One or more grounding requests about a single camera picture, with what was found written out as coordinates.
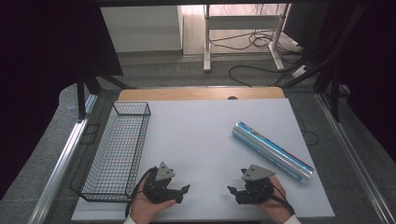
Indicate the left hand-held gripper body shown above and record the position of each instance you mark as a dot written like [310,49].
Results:
[155,189]

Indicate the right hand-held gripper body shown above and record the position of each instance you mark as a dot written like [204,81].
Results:
[258,189]

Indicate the person's left hand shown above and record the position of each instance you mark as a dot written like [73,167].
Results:
[144,208]

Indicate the person's right hand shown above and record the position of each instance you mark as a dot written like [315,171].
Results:
[277,207]

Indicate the long blue silver wrap box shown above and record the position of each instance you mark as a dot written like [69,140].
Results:
[271,151]

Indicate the white table mat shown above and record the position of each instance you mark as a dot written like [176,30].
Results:
[199,140]

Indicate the black metal stand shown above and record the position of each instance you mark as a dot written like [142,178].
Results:
[334,77]
[81,93]

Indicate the white power strip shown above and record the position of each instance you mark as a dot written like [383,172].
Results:
[299,71]

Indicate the white cabinet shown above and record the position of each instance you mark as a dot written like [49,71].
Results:
[143,28]

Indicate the aluminium rail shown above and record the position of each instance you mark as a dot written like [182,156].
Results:
[351,155]
[62,161]

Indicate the white desk frame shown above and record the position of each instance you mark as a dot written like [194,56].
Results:
[239,22]

